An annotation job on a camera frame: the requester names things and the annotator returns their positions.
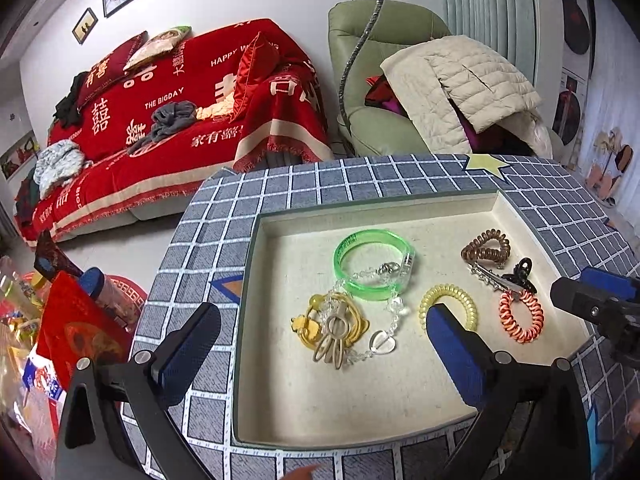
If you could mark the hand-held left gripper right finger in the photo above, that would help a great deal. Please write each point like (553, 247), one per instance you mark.
(450, 345)

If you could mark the green translucent bangle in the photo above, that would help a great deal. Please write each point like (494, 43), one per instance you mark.
(370, 291)

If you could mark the purple and red clothes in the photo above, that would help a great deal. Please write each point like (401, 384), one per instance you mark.
(387, 97)

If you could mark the red covered sofa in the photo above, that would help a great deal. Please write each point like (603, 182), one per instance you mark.
(200, 110)

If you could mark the jar with blue lid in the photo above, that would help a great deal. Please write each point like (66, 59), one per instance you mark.
(95, 280)

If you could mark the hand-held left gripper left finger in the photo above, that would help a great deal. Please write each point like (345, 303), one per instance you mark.
(185, 350)

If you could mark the red satin cushion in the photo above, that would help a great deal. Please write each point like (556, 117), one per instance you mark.
(252, 67)

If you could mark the clear plastic snack bag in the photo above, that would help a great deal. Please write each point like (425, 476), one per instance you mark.
(20, 360)

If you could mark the small black picture frame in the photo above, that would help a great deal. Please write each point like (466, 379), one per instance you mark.
(85, 25)

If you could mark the gooseneck phone holder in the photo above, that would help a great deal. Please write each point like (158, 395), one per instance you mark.
(367, 30)

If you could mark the green armchair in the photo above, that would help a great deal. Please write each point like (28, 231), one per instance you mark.
(380, 25)

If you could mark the red snack bag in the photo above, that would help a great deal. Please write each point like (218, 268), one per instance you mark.
(80, 320)

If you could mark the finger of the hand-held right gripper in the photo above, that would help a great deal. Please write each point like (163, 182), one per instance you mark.
(580, 300)
(610, 282)

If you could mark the red patterned round stool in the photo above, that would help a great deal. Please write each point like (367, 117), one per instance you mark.
(139, 290)

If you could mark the red printed cushion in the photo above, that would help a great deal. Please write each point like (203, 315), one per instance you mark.
(107, 75)

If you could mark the grey tray with beige lining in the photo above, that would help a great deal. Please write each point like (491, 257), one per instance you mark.
(400, 400)

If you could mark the beige down jacket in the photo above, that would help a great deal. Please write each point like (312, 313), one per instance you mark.
(475, 85)

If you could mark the black red round wall sticker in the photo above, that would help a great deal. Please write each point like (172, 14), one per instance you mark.
(567, 110)
(577, 20)

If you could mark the grey checked tablecloth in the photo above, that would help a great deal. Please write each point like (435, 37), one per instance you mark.
(300, 185)

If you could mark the dark garment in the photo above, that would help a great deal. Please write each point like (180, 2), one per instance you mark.
(70, 105)

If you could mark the pale green curtain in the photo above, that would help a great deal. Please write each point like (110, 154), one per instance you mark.
(485, 0)

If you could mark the light grey garment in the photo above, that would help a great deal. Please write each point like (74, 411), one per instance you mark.
(60, 160)

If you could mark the beige printed cushion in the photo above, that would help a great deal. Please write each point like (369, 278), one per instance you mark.
(160, 45)

